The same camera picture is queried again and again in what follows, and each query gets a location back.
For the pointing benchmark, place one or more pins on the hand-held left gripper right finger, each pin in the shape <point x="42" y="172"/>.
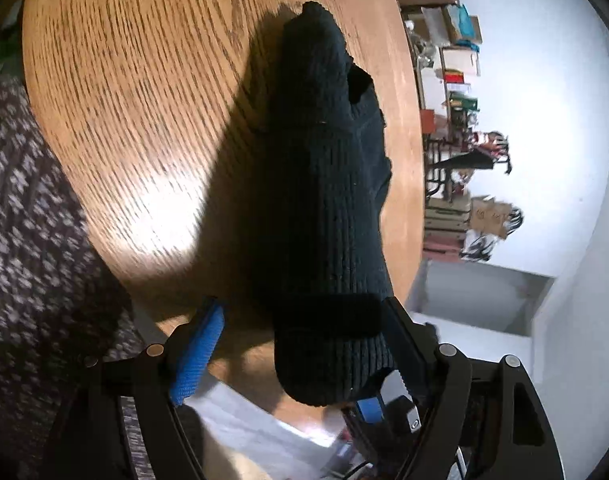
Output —
<point x="407" y="350"/>

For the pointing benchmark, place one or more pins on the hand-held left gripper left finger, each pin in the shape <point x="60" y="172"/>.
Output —
<point x="199" y="350"/>

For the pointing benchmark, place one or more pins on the black sweater with white stripes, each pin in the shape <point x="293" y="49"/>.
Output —
<point x="324" y="185"/>

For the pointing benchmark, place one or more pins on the wooden crate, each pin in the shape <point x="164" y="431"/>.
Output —
<point x="445" y="225"/>

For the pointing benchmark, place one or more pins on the cardboard box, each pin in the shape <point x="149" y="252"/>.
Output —
<point x="489" y="216"/>

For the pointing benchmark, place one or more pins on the black cone-shaped stand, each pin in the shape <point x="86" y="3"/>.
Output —
<point x="472" y="161"/>

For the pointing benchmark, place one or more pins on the person's patterned dark clothing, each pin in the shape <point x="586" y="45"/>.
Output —
<point x="29" y="240"/>

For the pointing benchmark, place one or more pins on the red bag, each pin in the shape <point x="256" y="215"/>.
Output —
<point x="428" y="121"/>

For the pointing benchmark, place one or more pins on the cluttered shelf with boxes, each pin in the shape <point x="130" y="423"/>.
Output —
<point x="442" y="20"/>

